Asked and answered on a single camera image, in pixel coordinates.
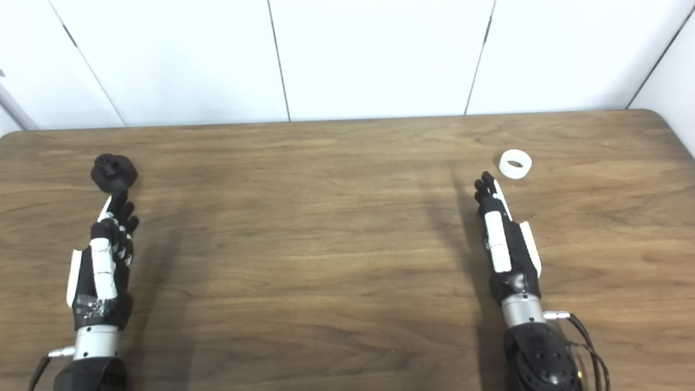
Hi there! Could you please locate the round black part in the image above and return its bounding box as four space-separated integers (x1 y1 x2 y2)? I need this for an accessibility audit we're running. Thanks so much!
90 154 138 195

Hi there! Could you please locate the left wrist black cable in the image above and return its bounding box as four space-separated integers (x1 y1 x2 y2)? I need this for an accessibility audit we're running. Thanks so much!
28 348 75 391

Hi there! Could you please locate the gray wall corner pole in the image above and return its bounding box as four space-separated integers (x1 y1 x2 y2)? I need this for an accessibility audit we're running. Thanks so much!
0 70 40 131

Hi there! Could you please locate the white ring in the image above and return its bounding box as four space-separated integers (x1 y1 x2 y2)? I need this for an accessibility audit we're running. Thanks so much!
498 149 533 180

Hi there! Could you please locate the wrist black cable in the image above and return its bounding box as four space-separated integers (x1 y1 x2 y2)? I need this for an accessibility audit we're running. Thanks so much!
28 348 75 391
544 310 612 391

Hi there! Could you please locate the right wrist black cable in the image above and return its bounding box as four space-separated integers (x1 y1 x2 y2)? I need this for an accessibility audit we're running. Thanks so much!
544 310 612 391

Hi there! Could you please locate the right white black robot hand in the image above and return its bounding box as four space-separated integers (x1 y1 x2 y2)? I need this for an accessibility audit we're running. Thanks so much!
473 172 543 306

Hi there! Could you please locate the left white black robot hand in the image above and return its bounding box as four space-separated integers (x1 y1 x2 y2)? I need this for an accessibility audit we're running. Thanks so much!
66 190 140 331

